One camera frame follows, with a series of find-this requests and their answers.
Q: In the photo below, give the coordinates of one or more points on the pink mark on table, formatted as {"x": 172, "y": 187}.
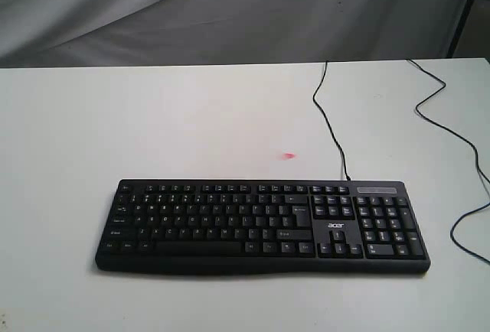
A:
{"x": 287, "y": 156}

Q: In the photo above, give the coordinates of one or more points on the black tripod stand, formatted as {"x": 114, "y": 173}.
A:
{"x": 459, "y": 28}

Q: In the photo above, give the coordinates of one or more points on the black Acer keyboard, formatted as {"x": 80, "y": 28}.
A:
{"x": 240, "y": 227}

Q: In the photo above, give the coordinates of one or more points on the grey backdrop cloth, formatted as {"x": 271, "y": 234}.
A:
{"x": 108, "y": 33}

